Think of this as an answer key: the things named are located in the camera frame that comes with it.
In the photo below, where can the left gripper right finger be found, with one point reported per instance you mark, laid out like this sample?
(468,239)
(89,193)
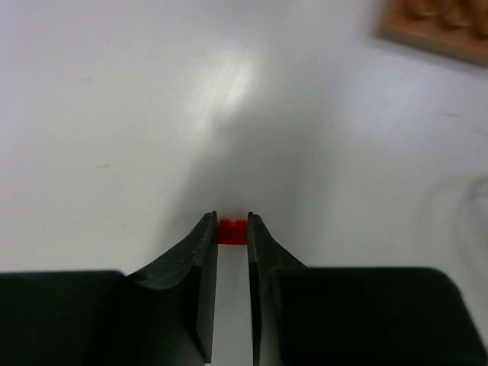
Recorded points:
(265,257)

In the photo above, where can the small red two-stud lego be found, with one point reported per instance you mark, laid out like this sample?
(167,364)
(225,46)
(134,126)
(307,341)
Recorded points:
(232,232)

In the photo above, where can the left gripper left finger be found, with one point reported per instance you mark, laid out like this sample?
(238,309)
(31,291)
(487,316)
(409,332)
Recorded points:
(172,300)

